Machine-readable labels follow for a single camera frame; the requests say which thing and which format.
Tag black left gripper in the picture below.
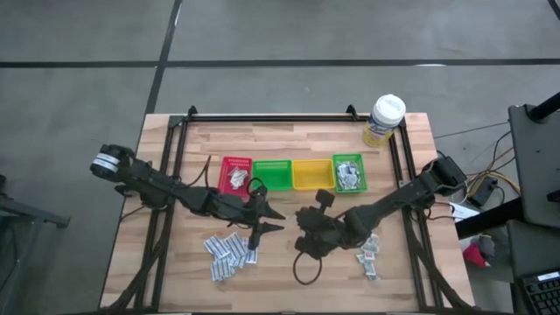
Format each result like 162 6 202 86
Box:
243 185 286 251

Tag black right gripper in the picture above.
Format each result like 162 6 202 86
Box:
294 188 351 262

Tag green plastic basket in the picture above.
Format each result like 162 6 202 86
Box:
251 158 294 193
331 152 368 194

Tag yellow plastic basket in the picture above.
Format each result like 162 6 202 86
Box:
291 158 337 192

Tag red plastic basket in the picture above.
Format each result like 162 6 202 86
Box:
217 156 254 200

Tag Lysol wipes canister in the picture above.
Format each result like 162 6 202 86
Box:
360 93 408 149

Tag white paper sheet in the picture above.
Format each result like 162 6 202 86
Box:
449 200 481 224

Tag red cloth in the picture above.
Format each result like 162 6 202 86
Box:
462 242 489 270

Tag black power adapter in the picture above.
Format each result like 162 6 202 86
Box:
466 176 499 207

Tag black diagonal beam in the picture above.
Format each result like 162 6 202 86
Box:
454 197 526 240

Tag grey cloth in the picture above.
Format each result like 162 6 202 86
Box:
478 233 511 260

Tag grey desk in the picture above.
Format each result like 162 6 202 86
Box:
506 218 560 315

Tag grey side table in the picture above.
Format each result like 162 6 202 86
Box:
507 102 560 229

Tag black keyboard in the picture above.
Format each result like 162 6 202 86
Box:
519 269 560 315

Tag grey metal stand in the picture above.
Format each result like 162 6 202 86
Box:
0 173 72 315

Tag black pole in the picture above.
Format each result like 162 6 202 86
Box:
526 90 560 123

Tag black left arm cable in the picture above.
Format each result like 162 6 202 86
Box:
187 155 269 228

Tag thin grey floor cable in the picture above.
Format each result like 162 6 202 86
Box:
432 120 511 141

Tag yellow cable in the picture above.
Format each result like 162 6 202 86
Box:
467 146 522 198

